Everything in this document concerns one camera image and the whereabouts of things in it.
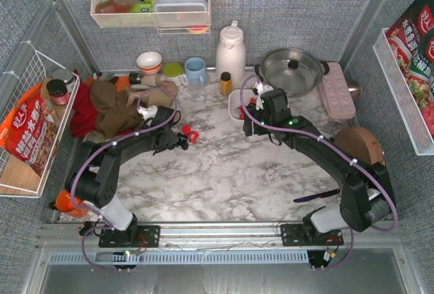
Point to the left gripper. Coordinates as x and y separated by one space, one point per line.
178 139

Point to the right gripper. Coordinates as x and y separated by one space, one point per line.
249 126

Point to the brown cardboard piece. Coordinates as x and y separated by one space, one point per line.
161 98

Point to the white plastic storage basket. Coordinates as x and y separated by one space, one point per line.
234 102

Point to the brown cloth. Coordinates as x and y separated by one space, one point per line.
114 115

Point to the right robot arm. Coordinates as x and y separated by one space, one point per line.
366 195

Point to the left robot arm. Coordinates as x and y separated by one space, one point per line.
93 178

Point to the black coffee capsule left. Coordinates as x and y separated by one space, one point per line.
182 141

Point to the red coffee capsule top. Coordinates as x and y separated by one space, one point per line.
186 129

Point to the red coffee capsule bottom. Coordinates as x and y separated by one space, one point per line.
193 136

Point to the steel pot with lid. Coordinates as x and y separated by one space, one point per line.
295 71

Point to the striped pink towel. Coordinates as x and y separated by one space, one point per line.
135 90

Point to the clear glass cup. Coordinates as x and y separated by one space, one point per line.
195 91

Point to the orange juice bottle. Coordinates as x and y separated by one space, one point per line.
225 83

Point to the pink egg tray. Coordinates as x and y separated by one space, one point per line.
334 93

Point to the black bottle cap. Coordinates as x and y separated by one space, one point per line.
134 78

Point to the orange plate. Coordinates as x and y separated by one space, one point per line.
122 83

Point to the green lid cup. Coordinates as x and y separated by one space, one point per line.
174 73

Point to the white thermos jug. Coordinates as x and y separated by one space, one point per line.
231 53

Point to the blue mug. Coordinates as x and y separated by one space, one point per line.
195 70

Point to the orange striped bowl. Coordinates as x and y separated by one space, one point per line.
149 62

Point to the red cloth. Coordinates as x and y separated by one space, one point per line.
84 117

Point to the steel ladle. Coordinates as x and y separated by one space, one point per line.
354 89

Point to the round wooden cutting board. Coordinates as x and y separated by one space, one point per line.
360 143

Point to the purple knife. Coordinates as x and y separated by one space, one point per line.
315 196

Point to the silver lid jar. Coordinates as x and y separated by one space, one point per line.
66 76

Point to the red lid jar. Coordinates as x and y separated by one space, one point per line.
58 92

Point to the orange mug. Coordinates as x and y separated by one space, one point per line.
64 205

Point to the orange snack bag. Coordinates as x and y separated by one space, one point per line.
27 133

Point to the clear plastic food container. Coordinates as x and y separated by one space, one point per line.
180 12

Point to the red seasoning packet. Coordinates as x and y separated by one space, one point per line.
411 41

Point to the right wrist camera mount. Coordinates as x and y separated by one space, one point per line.
260 90

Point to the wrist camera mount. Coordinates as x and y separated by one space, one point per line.
147 113
260 90

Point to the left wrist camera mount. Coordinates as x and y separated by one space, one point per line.
147 113

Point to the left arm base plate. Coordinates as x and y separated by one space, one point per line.
138 236

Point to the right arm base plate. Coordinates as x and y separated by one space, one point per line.
299 235

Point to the white wire side basket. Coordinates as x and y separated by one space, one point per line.
17 178

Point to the cream wall basket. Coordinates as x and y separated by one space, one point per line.
116 14

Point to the white right wall basket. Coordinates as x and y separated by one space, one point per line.
411 116

